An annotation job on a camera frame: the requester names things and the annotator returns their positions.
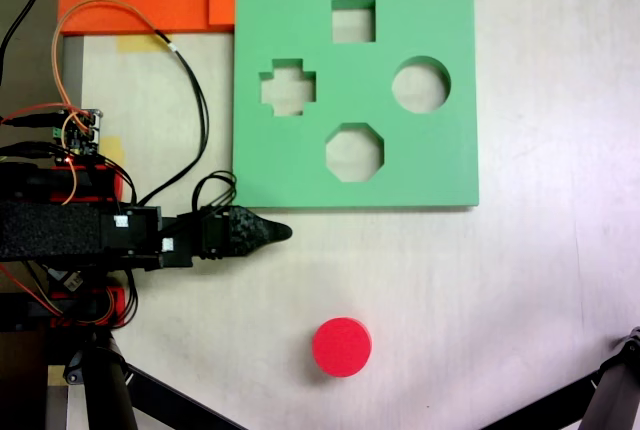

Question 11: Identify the red cylinder block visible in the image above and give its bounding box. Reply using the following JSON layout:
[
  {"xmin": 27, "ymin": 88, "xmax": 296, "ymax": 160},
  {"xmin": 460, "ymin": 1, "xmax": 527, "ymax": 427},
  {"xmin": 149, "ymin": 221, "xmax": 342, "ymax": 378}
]
[{"xmin": 311, "ymin": 317, "xmax": 374, "ymax": 379}]

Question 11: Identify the green shape-hole board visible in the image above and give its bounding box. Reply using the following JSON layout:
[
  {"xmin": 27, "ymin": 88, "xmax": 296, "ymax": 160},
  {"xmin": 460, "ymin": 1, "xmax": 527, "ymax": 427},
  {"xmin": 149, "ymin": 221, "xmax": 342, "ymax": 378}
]
[{"xmin": 230, "ymin": 0, "xmax": 481, "ymax": 212}]

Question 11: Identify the yellow tape strip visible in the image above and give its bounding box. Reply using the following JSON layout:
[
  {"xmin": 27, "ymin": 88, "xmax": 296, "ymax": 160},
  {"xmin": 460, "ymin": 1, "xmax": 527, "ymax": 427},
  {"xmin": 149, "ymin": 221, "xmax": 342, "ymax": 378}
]
[
  {"xmin": 99, "ymin": 135, "xmax": 125, "ymax": 166},
  {"xmin": 116, "ymin": 34, "xmax": 169, "ymax": 54}
]

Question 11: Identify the white connector plug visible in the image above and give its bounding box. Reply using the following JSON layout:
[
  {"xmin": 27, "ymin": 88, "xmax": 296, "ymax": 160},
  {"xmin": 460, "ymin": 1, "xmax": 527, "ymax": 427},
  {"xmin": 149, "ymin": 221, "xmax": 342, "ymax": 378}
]
[{"xmin": 48, "ymin": 268, "xmax": 85, "ymax": 294}]

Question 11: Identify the small circuit board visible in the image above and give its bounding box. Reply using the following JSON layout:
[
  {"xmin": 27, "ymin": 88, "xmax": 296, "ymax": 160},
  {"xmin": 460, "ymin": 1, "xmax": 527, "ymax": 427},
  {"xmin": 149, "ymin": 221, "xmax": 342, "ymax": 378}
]
[{"xmin": 49, "ymin": 107, "xmax": 104, "ymax": 157}]

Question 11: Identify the thin black tripod brace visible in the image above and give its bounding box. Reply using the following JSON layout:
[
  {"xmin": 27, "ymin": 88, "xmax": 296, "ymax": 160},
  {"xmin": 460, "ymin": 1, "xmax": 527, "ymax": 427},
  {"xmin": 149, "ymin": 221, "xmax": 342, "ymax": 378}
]
[
  {"xmin": 124, "ymin": 363, "xmax": 249, "ymax": 430},
  {"xmin": 478, "ymin": 368, "xmax": 602, "ymax": 430}
]

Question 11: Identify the thick black tripod leg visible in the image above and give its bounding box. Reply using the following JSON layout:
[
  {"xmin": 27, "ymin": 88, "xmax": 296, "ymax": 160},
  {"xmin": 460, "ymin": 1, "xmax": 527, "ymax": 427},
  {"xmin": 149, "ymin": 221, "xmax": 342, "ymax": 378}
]
[
  {"xmin": 581, "ymin": 325, "xmax": 640, "ymax": 430},
  {"xmin": 62, "ymin": 327, "xmax": 139, "ymax": 430}
]

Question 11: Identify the black gripper motor cable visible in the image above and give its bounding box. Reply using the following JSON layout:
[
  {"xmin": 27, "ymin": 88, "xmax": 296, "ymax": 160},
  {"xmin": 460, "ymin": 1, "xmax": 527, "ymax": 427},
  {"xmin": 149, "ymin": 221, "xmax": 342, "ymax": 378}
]
[{"xmin": 191, "ymin": 170, "xmax": 239, "ymax": 224}]

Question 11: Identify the red base plate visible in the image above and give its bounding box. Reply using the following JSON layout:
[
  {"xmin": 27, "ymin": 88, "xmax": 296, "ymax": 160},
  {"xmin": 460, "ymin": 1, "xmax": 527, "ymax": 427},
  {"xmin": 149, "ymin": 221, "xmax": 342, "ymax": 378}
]
[{"xmin": 47, "ymin": 163, "xmax": 127, "ymax": 329}]

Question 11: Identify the orange and black wire bundle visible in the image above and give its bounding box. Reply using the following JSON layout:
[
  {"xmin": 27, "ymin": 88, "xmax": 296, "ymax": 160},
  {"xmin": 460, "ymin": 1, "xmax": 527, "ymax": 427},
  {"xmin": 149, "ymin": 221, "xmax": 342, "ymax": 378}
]
[{"xmin": 0, "ymin": 260, "xmax": 140, "ymax": 329}]

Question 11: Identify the thin black wire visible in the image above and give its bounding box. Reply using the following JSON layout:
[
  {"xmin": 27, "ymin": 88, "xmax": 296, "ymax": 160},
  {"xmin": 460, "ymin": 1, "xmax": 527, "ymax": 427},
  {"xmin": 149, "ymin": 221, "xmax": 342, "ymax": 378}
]
[{"xmin": 136, "ymin": 29, "xmax": 210, "ymax": 206}]

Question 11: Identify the short orange wire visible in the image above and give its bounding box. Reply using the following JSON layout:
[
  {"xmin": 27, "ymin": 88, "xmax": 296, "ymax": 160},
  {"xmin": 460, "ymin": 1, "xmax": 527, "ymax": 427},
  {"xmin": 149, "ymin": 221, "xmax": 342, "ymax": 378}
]
[{"xmin": 58, "ymin": 112, "xmax": 97, "ymax": 207}]

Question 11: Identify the red and black plug cable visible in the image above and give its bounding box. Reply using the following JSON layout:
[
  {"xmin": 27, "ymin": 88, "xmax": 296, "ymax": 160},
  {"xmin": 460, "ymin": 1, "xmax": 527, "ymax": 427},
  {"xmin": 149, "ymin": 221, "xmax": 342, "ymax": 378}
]
[{"xmin": 0, "ymin": 102, "xmax": 76, "ymax": 130}]

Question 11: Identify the long orange wire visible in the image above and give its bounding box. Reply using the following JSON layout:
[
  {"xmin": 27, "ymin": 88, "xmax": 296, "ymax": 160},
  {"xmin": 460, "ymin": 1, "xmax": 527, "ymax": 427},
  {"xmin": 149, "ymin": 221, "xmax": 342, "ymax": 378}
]
[{"xmin": 51, "ymin": 0, "xmax": 175, "ymax": 119}]

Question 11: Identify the thick black cable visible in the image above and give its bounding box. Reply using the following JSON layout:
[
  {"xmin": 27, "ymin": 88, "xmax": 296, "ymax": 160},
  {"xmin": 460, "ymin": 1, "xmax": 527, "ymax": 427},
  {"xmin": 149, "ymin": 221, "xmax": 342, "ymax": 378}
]
[{"xmin": 0, "ymin": 0, "xmax": 52, "ymax": 87}]

